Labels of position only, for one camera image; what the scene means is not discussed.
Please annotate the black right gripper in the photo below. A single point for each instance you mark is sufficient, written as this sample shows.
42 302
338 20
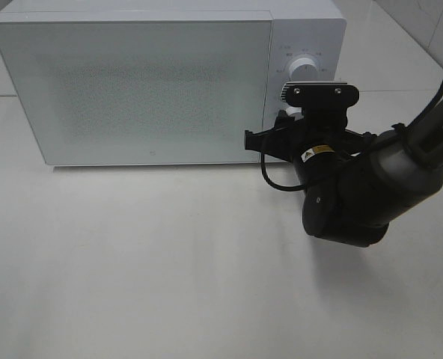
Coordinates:
297 138

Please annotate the white timer knob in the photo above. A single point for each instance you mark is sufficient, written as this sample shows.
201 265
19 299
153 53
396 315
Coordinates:
293 112

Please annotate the white microwave door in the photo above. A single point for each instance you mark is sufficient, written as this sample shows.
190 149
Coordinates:
139 93

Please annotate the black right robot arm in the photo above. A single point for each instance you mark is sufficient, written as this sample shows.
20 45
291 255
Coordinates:
355 184

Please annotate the upper white control knob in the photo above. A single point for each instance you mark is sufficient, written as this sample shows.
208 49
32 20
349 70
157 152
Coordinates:
303 69

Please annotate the white microwave oven body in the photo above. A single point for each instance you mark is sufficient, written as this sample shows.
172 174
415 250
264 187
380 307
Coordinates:
314 28

